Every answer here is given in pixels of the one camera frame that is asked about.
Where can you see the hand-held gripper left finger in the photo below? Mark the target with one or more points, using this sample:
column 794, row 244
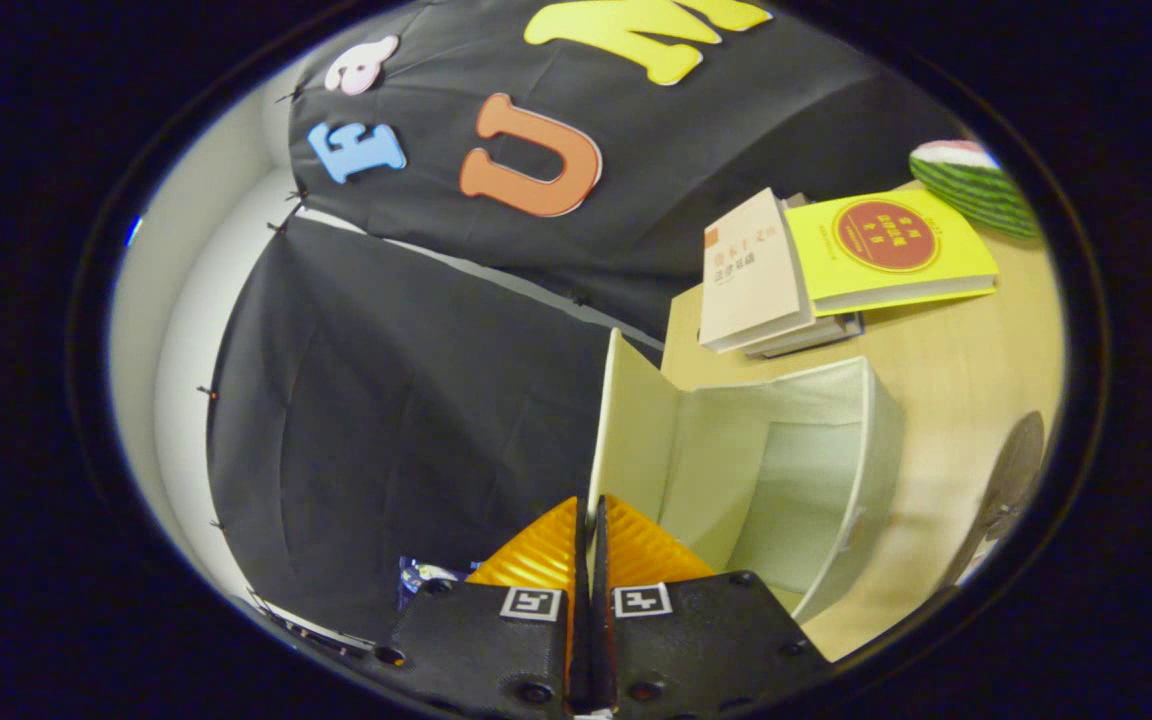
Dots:
column 496, row 640

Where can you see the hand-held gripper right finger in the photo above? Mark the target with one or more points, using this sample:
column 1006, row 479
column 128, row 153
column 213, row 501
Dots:
column 696, row 640

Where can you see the grey-green fabric storage box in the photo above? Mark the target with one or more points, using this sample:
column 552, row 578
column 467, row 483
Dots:
column 786, row 470

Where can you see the brown suede shoe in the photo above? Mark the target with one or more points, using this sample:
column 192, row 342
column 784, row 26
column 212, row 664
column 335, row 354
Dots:
column 1006, row 480

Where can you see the blue printed packet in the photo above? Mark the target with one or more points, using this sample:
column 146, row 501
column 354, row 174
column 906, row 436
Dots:
column 426, row 578

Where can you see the grey book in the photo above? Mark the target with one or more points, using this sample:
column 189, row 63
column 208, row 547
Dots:
column 816, row 335

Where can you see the yellow book with red circle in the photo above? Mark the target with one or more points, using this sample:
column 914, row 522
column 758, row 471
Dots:
column 886, row 260

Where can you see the watermelon slice plush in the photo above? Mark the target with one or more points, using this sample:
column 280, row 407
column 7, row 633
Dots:
column 976, row 185

